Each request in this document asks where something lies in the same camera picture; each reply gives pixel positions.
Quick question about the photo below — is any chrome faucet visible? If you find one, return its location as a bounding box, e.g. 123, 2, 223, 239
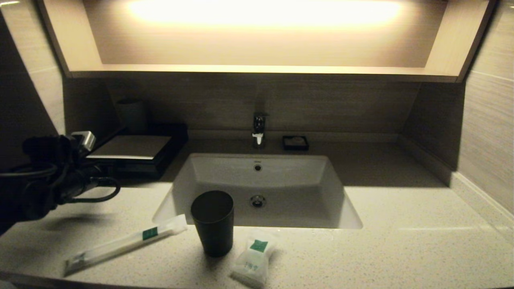
252, 113, 269, 148

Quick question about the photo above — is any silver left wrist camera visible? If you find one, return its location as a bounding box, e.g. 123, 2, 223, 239
71, 131, 96, 153

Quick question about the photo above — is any dental kit packet green label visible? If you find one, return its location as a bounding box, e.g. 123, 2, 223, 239
63, 214, 188, 277

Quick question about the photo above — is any black plastic cup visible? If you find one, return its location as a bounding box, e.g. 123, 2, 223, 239
190, 190, 234, 258

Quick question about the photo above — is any black soap dish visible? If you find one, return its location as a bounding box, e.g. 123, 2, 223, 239
282, 136, 309, 151

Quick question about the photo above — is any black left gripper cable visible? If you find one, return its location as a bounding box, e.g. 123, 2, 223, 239
71, 177, 121, 204

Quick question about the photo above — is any small sachet green label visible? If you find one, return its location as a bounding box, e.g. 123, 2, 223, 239
230, 230, 277, 288

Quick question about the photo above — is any wooden wall niche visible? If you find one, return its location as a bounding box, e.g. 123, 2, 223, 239
36, 0, 495, 83

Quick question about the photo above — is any warm niche light strip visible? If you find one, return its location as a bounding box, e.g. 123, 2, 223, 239
128, 0, 402, 31

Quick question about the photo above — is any grey cup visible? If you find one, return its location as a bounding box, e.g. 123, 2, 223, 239
116, 99, 148, 134

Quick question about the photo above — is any white ceramic sink basin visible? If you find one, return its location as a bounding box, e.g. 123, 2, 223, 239
153, 153, 363, 229

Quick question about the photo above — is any black amenity tray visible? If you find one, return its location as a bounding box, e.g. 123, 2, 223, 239
90, 123, 189, 180

